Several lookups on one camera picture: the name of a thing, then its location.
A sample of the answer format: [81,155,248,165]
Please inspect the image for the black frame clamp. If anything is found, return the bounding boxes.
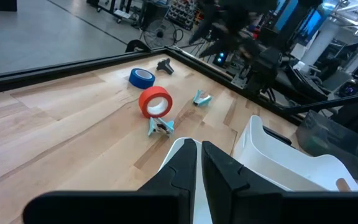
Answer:
[125,39,152,54]

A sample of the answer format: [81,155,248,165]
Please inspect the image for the teal staple remover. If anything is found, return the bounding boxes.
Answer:
[147,116,175,138]
[193,90,213,107]

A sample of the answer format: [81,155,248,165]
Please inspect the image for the blue tape roll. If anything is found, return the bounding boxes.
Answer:
[128,68,156,90]

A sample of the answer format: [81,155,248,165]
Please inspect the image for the red tape roll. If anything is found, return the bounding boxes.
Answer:
[138,86,173,119]

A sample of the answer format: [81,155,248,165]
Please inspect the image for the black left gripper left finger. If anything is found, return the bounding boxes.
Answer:
[137,138,198,195]

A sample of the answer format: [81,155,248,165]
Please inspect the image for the black floor fan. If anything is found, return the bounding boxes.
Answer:
[142,18,179,49]

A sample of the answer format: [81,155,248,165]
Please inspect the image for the black staple remover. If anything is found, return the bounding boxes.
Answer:
[156,58,175,75]

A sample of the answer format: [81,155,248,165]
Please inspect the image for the black metal table frame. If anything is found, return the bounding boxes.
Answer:
[0,45,304,125]

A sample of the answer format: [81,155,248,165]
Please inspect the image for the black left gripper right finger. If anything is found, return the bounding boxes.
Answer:
[201,141,287,224]

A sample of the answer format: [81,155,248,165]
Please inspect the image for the clear grey plastic bin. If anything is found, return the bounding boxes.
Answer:
[295,110,358,180]

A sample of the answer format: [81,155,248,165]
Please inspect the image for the black support beam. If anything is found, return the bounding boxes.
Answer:
[277,90,358,116]

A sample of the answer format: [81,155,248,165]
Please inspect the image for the monitor with blue screen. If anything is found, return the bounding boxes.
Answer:
[273,0,326,37]

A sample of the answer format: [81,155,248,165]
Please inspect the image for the black device with blue lights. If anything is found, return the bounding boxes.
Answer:
[213,51,229,67]

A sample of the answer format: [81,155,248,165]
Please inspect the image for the storage rack with small bins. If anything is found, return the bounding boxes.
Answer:
[166,0,200,31]

